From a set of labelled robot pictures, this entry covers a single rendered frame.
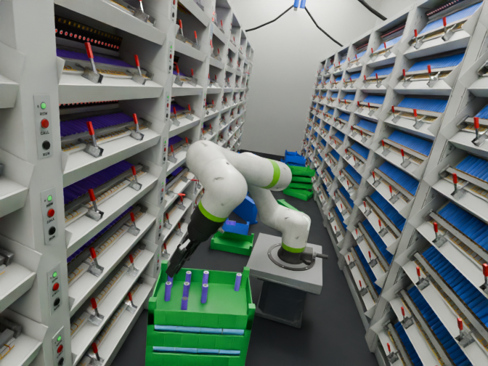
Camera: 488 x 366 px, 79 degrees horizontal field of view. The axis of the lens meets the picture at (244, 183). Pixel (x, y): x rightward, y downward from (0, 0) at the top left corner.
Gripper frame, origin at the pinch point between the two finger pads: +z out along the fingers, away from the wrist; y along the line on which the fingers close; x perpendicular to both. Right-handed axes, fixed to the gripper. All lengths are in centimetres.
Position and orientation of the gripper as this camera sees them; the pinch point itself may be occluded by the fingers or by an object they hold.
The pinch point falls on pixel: (176, 266)
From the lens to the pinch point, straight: 102.0
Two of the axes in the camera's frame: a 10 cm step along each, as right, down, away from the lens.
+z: -5.1, 7.4, 4.4
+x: -7.4, -6.4, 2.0
